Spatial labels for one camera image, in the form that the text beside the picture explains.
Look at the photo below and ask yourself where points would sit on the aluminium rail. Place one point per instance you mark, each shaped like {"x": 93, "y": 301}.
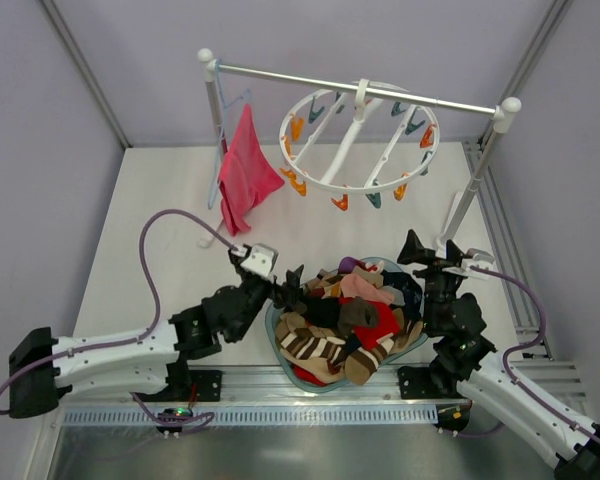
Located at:
{"x": 256, "y": 383}

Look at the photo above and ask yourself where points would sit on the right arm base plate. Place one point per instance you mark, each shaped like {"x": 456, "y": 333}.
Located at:
{"x": 422, "y": 383}

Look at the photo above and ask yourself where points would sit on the pink cloth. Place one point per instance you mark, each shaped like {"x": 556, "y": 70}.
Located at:
{"x": 246, "y": 178}

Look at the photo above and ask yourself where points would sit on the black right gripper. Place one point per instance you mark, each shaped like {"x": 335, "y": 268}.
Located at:
{"x": 436, "y": 271}

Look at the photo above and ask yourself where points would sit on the white round sock hanger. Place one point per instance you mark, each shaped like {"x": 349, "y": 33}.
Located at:
{"x": 405, "y": 157}

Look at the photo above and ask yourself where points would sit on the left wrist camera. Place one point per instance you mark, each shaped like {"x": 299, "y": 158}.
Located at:
{"x": 260, "y": 260}

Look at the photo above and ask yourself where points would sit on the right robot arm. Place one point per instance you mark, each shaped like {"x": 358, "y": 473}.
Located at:
{"x": 467, "y": 365}

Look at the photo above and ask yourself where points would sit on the brown striped sock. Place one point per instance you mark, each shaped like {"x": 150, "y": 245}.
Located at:
{"x": 363, "y": 363}

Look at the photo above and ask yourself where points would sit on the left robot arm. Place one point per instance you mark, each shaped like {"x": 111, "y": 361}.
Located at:
{"x": 152, "y": 364}

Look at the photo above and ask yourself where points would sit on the pink sock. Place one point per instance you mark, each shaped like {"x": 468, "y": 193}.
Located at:
{"x": 353, "y": 285}

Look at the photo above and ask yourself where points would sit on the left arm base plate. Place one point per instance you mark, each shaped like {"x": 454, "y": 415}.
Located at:
{"x": 202, "y": 386}

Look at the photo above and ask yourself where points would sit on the teal laundry basket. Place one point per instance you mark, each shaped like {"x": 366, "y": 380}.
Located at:
{"x": 311, "y": 342}

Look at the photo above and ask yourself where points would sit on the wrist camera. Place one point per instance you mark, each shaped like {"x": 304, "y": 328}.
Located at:
{"x": 260, "y": 260}
{"x": 473, "y": 264}

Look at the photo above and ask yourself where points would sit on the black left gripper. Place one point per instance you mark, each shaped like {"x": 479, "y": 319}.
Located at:
{"x": 277, "y": 290}

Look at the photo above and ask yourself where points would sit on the blue wire hanger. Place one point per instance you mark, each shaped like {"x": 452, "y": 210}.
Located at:
{"x": 220, "y": 140}

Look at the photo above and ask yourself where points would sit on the red sock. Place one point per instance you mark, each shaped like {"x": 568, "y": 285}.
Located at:
{"x": 386, "y": 327}

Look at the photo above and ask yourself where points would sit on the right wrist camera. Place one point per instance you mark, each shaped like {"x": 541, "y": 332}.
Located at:
{"x": 473, "y": 264}

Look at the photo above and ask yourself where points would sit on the white clothes rack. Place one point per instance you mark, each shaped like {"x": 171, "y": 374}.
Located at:
{"x": 367, "y": 97}

